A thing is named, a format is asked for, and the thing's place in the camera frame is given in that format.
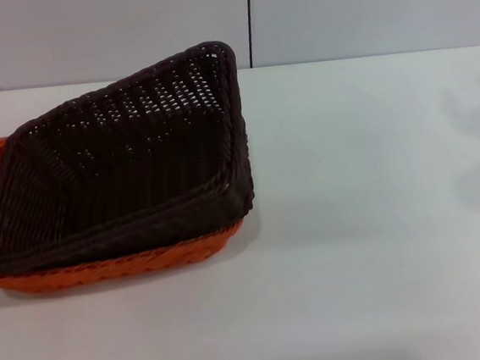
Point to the dark brown woven basket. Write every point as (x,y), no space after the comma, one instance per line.
(137,177)

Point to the orange woven basket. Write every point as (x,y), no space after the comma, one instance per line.
(104,270)

